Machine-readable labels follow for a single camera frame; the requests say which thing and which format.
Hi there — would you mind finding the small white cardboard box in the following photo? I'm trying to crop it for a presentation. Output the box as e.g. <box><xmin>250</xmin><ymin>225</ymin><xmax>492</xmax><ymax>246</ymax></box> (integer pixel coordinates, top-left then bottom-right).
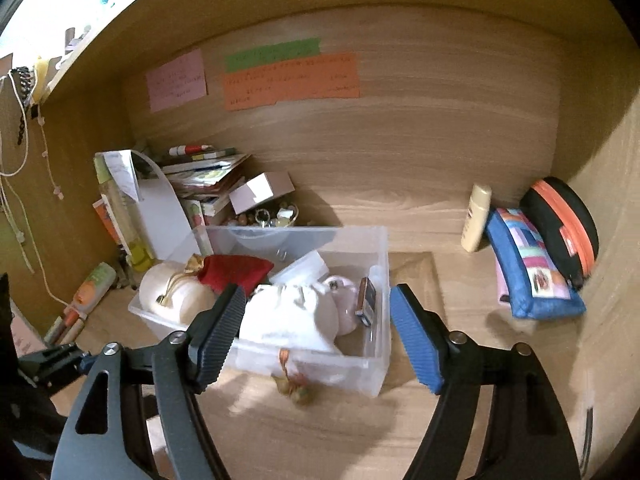
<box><xmin>228</xmin><ymin>171</ymin><xmax>297</xmax><ymax>216</ymax></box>

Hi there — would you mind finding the pink sticky note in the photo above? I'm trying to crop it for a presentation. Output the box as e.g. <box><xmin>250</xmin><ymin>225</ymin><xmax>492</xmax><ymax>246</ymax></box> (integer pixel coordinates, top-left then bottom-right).
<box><xmin>146</xmin><ymin>49</ymin><xmax>208</xmax><ymax>113</ymax></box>

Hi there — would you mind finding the white cord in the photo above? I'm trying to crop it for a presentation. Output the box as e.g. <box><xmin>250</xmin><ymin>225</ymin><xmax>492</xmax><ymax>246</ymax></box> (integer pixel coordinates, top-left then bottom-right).
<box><xmin>0</xmin><ymin>72</ymin><xmax>76</xmax><ymax>311</ymax></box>

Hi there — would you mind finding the green sticky note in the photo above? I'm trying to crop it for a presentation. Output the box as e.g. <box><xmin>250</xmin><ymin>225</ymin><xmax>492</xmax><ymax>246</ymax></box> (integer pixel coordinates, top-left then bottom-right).
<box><xmin>225</xmin><ymin>38</ymin><xmax>321</xmax><ymax>73</ymax></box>

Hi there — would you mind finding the orange printed box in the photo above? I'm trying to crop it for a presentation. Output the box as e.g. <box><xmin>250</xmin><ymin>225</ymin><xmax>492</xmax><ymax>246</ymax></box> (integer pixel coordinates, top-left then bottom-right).
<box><xmin>92</xmin><ymin>195</ymin><xmax>126</xmax><ymax>248</ymax></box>

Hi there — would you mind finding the clear plastic storage box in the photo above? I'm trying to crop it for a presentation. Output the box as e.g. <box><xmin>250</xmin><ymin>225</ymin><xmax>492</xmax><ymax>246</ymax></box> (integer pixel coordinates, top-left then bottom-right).
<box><xmin>128</xmin><ymin>224</ymin><xmax>391</xmax><ymax>399</ymax></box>

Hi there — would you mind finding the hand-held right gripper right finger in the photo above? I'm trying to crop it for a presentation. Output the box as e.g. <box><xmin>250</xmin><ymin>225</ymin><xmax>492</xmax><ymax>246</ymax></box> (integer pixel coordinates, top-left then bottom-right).
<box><xmin>389</xmin><ymin>283</ymin><xmax>583</xmax><ymax>480</ymax></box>

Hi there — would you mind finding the orange sticky note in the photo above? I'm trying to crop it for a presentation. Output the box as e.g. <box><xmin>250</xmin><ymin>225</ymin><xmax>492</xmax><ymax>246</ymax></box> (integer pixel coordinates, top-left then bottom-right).
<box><xmin>221</xmin><ymin>52</ymin><xmax>362</xmax><ymax>112</ymax></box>

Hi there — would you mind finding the white printed paper sheet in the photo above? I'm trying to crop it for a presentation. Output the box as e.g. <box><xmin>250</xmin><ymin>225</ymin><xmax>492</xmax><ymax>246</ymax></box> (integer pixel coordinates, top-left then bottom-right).
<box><xmin>102</xmin><ymin>150</ymin><xmax>141</xmax><ymax>201</ymax></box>

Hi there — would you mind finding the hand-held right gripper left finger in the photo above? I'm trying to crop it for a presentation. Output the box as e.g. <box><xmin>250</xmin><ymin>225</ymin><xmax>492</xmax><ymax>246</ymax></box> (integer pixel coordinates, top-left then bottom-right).
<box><xmin>50</xmin><ymin>283</ymin><xmax>248</xmax><ymax>480</ymax></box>

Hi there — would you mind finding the black orange zip case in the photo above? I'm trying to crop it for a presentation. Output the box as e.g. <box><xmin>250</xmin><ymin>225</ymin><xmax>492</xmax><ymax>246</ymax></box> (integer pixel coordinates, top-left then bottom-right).
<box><xmin>519</xmin><ymin>176</ymin><xmax>600</xmax><ymax>291</ymax></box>

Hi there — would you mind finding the clear plastic bowl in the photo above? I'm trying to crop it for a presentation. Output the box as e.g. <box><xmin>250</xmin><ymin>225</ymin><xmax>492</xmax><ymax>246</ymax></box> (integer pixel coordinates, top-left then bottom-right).
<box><xmin>235</xmin><ymin>227</ymin><xmax>296</xmax><ymax>261</ymax></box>

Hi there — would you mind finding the black braided strap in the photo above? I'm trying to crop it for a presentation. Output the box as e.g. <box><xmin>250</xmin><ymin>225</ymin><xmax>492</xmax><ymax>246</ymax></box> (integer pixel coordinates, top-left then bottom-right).
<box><xmin>10</xmin><ymin>66</ymin><xmax>36</xmax><ymax>146</ymax></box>

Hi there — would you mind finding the green orange tube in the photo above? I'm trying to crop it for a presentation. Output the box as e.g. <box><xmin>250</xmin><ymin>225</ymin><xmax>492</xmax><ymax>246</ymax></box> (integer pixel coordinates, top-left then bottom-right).
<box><xmin>72</xmin><ymin>261</ymin><xmax>118</xmax><ymax>313</ymax></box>

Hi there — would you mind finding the red cloth pouch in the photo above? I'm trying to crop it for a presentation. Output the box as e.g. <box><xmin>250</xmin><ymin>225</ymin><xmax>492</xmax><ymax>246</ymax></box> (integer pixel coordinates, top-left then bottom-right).
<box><xmin>185</xmin><ymin>254</ymin><xmax>276</xmax><ymax>293</ymax></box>

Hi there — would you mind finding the cream lotion bottle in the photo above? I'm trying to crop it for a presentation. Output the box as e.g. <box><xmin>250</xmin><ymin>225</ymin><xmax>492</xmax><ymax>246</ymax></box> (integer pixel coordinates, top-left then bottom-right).
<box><xmin>460</xmin><ymin>183</ymin><xmax>493</xmax><ymax>253</ymax></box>

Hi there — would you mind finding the brown tassel charm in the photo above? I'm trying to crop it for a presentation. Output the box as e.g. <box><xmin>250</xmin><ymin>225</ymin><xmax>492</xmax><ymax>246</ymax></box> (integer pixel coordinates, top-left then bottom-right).
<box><xmin>271</xmin><ymin>349</ymin><xmax>313</xmax><ymax>406</ymax></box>

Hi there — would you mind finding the small dark rectangular case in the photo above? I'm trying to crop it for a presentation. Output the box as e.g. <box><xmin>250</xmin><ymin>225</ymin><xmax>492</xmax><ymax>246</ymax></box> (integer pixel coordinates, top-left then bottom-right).
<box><xmin>355</xmin><ymin>276</ymin><xmax>378</xmax><ymax>328</ymax></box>

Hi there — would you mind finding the white plastic packet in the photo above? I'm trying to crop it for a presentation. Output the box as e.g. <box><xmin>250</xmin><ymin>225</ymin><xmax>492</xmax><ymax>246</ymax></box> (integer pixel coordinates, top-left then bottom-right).
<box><xmin>270</xmin><ymin>251</ymin><xmax>328</xmax><ymax>288</ymax></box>

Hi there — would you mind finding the grey cable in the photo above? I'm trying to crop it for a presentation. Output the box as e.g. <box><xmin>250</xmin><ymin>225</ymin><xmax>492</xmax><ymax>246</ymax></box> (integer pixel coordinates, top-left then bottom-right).
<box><xmin>580</xmin><ymin>400</ymin><xmax>598</xmax><ymax>471</ymax></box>

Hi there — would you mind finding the brown bead bracelet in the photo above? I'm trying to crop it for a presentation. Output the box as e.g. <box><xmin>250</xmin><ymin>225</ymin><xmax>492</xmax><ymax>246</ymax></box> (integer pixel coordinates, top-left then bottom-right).
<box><xmin>225</xmin><ymin>202</ymin><xmax>301</xmax><ymax>228</ymax></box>

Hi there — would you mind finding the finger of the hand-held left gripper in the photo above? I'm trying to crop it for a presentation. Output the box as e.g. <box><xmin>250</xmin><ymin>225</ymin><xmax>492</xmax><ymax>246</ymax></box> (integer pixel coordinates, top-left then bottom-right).
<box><xmin>17</xmin><ymin>342</ymin><xmax>93</xmax><ymax>391</ymax></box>

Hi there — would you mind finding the orange capped marker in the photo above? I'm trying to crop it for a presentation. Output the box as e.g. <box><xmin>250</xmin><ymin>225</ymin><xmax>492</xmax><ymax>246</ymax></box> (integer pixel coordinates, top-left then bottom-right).
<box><xmin>44</xmin><ymin>310</ymin><xmax>88</xmax><ymax>346</ymax></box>

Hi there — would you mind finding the blue patchwork pencil case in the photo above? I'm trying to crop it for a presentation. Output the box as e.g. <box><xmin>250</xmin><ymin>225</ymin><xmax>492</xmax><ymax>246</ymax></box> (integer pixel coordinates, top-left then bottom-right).
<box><xmin>484</xmin><ymin>207</ymin><xmax>587</xmax><ymax>320</ymax></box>

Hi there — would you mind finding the white file holder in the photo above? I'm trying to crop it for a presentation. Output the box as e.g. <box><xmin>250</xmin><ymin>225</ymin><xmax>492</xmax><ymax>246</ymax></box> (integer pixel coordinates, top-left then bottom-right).
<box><xmin>131</xmin><ymin>150</ymin><xmax>190</xmax><ymax>261</ymax></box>

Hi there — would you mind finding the wooden desktop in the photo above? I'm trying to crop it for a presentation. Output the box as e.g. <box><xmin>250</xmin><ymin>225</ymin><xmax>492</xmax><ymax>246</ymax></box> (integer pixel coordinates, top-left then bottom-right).
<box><xmin>15</xmin><ymin>202</ymin><xmax>606</xmax><ymax>480</ymax></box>

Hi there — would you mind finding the white drawstring pouch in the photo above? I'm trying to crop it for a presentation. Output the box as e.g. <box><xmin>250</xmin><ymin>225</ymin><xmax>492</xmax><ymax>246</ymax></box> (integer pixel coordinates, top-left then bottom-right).
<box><xmin>239</xmin><ymin>282</ymin><xmax>341</xmax><ymax>353</ymax></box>

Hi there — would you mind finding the stack of books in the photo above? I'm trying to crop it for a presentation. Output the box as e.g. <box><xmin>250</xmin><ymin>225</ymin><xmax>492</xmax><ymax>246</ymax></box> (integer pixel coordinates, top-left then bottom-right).
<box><xmin>160</xmin><ymin>147</ymin><xmax>253</xmax><ymax>228</ymax></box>

